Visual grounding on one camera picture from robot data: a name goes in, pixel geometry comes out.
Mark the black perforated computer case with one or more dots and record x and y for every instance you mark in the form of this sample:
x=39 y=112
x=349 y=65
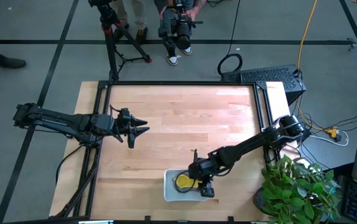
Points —
x=268 y=77

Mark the green leafy plant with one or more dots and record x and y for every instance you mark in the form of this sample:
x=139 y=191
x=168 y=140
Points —
x=296 y=189

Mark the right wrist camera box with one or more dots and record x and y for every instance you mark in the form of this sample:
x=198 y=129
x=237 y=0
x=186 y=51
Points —
x=207 y=190

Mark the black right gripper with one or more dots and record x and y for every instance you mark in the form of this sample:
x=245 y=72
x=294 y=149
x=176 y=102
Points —
x=201 y=169

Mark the black camera tripod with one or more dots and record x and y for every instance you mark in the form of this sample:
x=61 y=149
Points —
x=111 y=49

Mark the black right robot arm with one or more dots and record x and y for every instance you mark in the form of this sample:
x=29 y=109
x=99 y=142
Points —
x=259 y=138

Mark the person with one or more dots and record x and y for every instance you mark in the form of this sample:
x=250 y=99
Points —
x=7 y=62
x=139 y=18
x=172 y=57

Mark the white plastic basket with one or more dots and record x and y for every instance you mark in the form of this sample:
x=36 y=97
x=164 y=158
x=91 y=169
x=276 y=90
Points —
x=169 y=193

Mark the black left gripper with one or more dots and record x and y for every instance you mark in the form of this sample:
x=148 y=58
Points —
x=124 y=124

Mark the black handheld video camera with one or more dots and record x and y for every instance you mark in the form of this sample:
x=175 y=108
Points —
x=181 y=29

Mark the yellow power plug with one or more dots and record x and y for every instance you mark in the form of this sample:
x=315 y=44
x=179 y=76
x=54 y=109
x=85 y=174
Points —
x=333 y=133

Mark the yellow plastic measuring cup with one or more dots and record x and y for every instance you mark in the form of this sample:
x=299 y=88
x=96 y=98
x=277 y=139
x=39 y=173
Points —
x=183 y=182

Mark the dark plant pot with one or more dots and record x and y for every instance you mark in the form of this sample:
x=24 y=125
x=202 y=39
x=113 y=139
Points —
x=257 y=202

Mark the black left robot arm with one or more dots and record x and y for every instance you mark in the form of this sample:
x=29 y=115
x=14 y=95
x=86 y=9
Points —
x=60 y=122

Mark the black aluminium table frame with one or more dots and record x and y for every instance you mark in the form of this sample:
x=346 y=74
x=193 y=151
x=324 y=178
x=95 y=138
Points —
x=100 y=93

